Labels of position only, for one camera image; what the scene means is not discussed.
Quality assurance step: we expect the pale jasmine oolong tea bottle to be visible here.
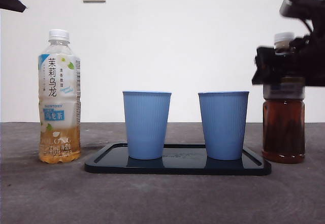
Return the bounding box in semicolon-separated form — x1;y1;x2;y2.
38;29;82;163

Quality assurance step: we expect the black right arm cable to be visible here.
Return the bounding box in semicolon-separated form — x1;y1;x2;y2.
302;18;315;36

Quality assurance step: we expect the blue ribbed cup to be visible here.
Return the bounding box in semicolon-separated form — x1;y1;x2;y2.
122;90;172;161
198;90;250;161

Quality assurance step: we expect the dark blue tray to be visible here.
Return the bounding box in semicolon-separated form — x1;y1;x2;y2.
84;142;272;176

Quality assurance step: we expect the dark oolong tea bottle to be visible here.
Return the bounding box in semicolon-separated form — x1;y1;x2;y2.
261;32;306;164

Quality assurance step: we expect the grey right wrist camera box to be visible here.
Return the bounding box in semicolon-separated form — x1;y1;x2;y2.
279;0;325;21

